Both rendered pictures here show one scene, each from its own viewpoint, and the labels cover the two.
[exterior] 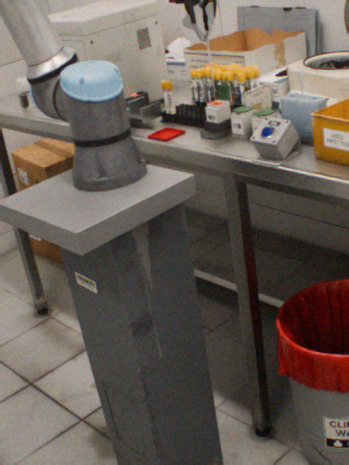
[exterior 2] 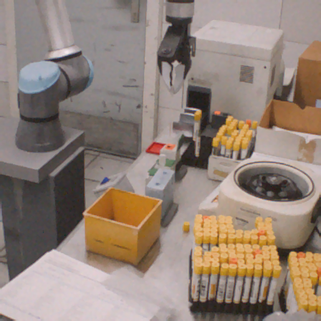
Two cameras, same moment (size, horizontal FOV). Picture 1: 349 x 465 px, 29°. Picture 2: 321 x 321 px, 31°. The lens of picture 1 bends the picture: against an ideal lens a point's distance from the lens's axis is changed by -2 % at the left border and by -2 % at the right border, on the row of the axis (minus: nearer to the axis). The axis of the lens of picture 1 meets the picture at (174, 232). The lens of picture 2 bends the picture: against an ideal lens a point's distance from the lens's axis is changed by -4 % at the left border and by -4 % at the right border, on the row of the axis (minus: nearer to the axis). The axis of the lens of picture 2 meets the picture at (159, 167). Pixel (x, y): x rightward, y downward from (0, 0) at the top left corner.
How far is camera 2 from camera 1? 1.63 m
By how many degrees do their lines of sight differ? 51
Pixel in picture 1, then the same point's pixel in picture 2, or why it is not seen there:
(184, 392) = not seen: hidden behind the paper
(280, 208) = not seen: outside the picture
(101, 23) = (207, 45)
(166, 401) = not seen: hidden behind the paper
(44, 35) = (49, 35)
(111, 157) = (21, 128)
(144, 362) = (10, 255)
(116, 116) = (29, 106)
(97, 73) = (29, 73)
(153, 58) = (251, 94)
